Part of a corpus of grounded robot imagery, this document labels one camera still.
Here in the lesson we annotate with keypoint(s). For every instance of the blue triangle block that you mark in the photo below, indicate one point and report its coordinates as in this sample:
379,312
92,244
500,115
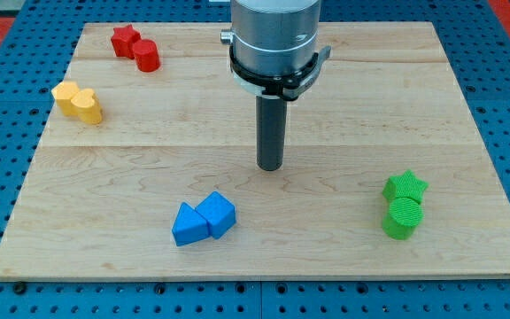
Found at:
189,226

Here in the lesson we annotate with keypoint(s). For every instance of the green cylinder block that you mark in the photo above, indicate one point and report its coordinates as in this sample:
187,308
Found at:
403,216

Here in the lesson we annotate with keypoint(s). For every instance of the wooden board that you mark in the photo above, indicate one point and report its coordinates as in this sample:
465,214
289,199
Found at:
99,201

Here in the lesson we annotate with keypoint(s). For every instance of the red star block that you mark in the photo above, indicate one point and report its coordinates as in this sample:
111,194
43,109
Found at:
123,39

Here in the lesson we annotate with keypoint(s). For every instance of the yellow heart block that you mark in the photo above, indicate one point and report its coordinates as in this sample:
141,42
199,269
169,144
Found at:
87,106

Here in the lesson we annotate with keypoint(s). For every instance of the blue cube block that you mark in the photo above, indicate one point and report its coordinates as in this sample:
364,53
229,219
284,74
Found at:
219,213

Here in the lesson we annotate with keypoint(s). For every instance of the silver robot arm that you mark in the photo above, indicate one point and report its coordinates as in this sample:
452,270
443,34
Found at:
274,37

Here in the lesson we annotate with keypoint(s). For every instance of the green star block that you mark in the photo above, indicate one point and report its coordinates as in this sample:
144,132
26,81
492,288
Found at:
406,185

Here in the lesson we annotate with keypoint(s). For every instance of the yellow hexagon block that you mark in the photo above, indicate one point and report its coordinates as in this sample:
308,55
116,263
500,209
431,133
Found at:
63,94

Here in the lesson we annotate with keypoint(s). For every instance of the red cylinder block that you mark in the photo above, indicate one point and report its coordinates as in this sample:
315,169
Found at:
146,55

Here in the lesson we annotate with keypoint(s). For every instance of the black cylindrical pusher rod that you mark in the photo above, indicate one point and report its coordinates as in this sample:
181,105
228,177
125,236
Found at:
271,117

